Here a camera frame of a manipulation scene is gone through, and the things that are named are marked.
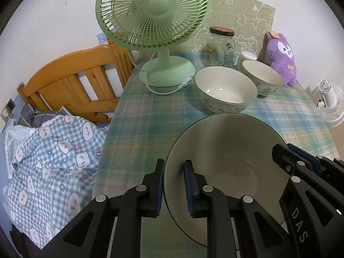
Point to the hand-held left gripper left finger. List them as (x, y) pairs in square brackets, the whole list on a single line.
[(160, 188)]

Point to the large dark-rimmed ceramic bowl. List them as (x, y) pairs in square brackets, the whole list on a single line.
[(228, 150)]

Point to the cotton swab container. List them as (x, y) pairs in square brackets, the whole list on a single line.
[(248, 56)]

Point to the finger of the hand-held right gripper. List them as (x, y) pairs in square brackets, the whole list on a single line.
[(285, 157), (311, 162)]

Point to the green desk fan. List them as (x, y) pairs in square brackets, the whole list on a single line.
[(153, 8)]

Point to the glass jar with dark lid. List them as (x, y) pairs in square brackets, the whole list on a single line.
[(220, 48)]

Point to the wooden bed headboard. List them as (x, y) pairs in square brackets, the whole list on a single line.
[(67, 67)]

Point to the wall outlet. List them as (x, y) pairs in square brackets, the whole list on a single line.
[(10, 104)]

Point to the medium patterned ceramic bowl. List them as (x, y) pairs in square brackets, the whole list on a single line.
[(223, 86)]

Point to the small patterned ceramic bowl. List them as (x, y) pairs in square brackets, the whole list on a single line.
[(262, 74)]

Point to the white standing fan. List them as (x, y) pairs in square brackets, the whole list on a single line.
[(329, 96)]

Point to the purple plush toy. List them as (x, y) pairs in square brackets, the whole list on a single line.
[(282, 64)]

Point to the blue wall sticker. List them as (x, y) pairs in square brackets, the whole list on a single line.
[(101, 37)]

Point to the grey cloth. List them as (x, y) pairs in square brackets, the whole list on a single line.
[(32, 113)]

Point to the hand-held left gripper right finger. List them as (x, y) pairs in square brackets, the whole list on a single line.
[(187, 188)]

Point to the plaid tablecloth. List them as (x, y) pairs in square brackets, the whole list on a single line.
[(150, 123)]

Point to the blue checked printed blanket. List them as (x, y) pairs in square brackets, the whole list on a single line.
[(53, 166)]

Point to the green printed wall mat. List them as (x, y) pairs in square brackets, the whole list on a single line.
[(242, 13)]

